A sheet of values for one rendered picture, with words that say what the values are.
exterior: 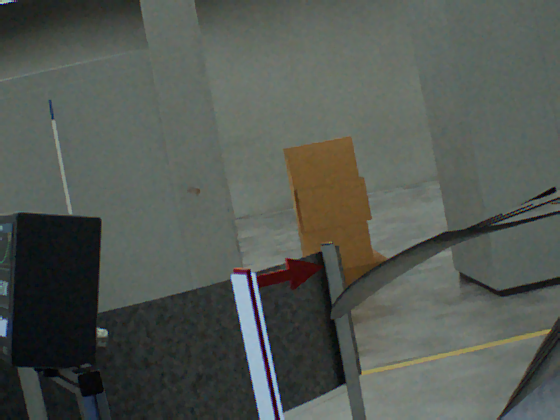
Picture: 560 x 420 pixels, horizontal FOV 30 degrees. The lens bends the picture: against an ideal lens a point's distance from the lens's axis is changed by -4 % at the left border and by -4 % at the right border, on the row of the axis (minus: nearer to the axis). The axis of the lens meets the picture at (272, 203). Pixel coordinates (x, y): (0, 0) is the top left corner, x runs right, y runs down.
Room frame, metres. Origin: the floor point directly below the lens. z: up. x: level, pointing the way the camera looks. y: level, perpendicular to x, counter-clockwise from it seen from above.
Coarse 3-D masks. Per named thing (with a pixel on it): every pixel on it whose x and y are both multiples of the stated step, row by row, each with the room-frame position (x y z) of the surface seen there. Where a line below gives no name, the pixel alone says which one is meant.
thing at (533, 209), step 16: (544, 192) 0.90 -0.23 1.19; (512, 208) 0.90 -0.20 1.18; (528, 208) 0.84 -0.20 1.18; (544, 208) 0.82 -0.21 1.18; (480, 224) 0.84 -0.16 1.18; (496, 224) 0.74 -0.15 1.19; (512, 224) 0.75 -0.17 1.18; (432, 240) 0.71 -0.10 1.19; (448, 240) 0.73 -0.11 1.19; (464, 240) 0.76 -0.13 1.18; (400, 256) 0.74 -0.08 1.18; (416, 256) 0.77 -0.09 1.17; (432, 256) 0.88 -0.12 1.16; (368, 272) 0.77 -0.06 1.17; (384, 272) 0.80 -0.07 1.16; (400, 272) 0.87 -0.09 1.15; (352, 288) 0.81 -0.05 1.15; (368, 288) 0.86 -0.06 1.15; (336, 304) 0.85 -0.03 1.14; (352, 304) 0.89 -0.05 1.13
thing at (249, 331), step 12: (240, 276) 0.74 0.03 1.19; (240, 288) 0.75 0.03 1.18; (240, 300) 0.75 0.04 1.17; (240, 312) 0.76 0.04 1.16; (252, 312) 0.74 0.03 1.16; (252, 324) 0.74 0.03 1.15; (252, 336) 0.74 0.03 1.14; (252, 348) 0.75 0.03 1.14; (252, 360) 0.75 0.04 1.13; (252, 372) 0.76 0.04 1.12; (264, 372) 0.74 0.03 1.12; (264, 384) 0.74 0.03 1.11; (264, 396) 0.74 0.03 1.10; (264, 408) 0.75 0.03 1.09
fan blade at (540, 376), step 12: (552, 336) 1.03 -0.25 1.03; (540, 348) 1.06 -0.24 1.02; (552, 348) 1.01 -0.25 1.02; (540, 360) 1.03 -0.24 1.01; (552, 360) 0.99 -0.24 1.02; (528, 372) 1.05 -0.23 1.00; (540, 372) 1.00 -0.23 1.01; (552, 372) 0.97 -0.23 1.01; (528, 384) 1.02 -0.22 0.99; (540, 384) 0.98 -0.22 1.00; (516, 396) 1.04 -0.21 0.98; (504, 408) 1.05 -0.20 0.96
